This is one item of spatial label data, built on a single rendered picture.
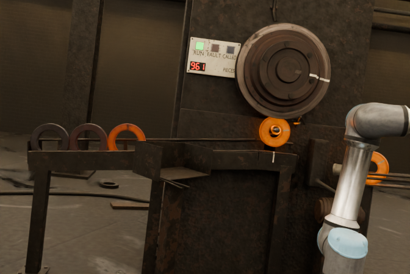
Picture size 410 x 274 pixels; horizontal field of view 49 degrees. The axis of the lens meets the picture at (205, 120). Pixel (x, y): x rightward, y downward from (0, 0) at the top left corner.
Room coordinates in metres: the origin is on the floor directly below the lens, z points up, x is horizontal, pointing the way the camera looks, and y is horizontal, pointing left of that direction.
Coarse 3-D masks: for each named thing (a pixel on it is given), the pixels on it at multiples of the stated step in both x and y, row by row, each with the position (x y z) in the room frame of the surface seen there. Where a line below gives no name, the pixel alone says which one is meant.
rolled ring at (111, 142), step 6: (120, 126) 2.17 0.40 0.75; (126, 126) 2.17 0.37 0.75; (132, 126) 2.17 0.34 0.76; (114, 132) 2.17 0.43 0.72; (138, 132) 2.18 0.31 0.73; (108, 138) 2.17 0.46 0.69; (114, 138) 2.17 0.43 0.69; (138, 138) 2.18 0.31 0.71; (144, 138) 2.18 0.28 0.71; (108, 144) 2.17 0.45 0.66; (114, 144) 2.17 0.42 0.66
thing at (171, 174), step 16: (144, 144) 1.85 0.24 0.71; (160, 144) 1.98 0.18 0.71; (176, 144) 2.04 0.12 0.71; (144, 160) 1.84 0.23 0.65; (160, 160) 1.75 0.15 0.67; (176, 160) 2.05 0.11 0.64; (192, 160) 2.01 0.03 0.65; (208, 160) 1.93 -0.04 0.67; (144, 176) 1.83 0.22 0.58; (160, 176) 1.83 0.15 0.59; (176, 176) 1.85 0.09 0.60; (192, 176) 1.86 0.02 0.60; (208, 176) 1.92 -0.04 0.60; (176, 192) 1.90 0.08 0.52; (176, 208) 1.90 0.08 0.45; (160, 224) 1.92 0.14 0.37; (176, 224) 1.91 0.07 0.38; (160, 240) 1.91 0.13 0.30; (176, 240) 1.92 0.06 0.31; (160, 256) 1.90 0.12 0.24; (160, 272) 1.89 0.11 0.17
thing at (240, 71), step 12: (276, 24) 2.21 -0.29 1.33; (288, 24) 2.21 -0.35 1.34; (252, 36) 2.20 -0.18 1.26; (312, 36) 2.22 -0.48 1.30; (324, 48) 2.23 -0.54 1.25; (240, 60) 2.19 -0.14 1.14; (324, 60) 2.23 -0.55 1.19; (240, 72) 2.19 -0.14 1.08; (240, 84) 2.19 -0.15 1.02; (324, 84) 2.23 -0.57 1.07; (252, 96) 2.20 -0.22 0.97; (264, 108) 2.20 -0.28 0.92; (312, 108) 2.22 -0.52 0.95
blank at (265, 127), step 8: (264, 120) 2.25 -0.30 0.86; (272, 120) 2.23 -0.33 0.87; (280, 120) 2.24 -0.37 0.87; (264, 128) 2.23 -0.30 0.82; (288, 128) 2.24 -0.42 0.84; (264, 136) 2.23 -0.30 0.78; (280, 136) 2.24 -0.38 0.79; (288, 136) 2.24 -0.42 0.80; (272, 144) 2.24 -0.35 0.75; (280, 144) 2.24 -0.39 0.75
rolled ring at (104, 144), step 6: (78, 126) 2.16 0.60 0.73; (84, 126) 2.16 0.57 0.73; (90, 126) 2.16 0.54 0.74; (96, 126) 2.16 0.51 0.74; (72, 132) 2.16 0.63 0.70; (78, 132) 2.16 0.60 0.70; (96, 132) 2.16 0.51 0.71; (102, 132) 2.16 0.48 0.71; (72, 138) 2.16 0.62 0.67; (102, 138) 2.16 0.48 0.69; (72, 144) 2.16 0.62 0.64; (102, 144) 2.16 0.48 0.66; (72, 150) 2.16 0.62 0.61; (78, 150) 2.16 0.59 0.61
